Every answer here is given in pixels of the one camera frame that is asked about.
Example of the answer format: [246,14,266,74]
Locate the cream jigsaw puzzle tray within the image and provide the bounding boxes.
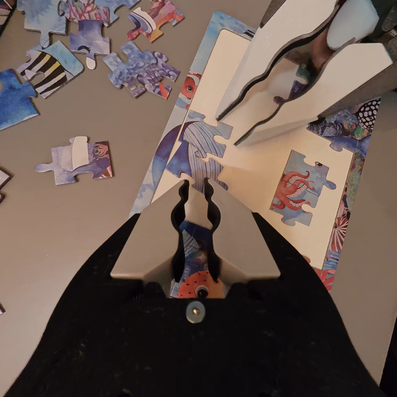
[129,11,382,292]

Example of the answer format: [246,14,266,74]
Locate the octopus puzzle piece with eye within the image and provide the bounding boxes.
[280,150,337,200]

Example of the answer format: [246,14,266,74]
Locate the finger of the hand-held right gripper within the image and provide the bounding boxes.
[215,0,340,122]
[233,40,394,147]

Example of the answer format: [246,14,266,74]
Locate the assembled sea urchin puzzle section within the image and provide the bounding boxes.
[273,59,382,152]

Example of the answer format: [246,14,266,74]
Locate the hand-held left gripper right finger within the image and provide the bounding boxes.
[203,178,282,289]

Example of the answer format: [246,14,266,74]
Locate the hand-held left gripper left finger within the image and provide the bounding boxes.
[110,180,190,289]

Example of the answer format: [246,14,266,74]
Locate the scattered loose puzzle pieces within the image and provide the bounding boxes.
[0,0,181,131]

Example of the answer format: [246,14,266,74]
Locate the pale striped whale puzzle piece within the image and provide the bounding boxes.
[183,111,233,159]

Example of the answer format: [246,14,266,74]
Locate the octopus puzzle piece pair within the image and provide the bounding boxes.
[269,178,321,229]

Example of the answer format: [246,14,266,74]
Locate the dark cornered whale puzzle piece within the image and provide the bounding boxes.
[166,146,228,191]

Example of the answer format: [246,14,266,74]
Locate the white banded purple puzzle piece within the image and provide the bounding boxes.
[34,136,114,185]

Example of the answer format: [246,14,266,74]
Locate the person's right hand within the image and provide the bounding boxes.
[310,31,332,74]

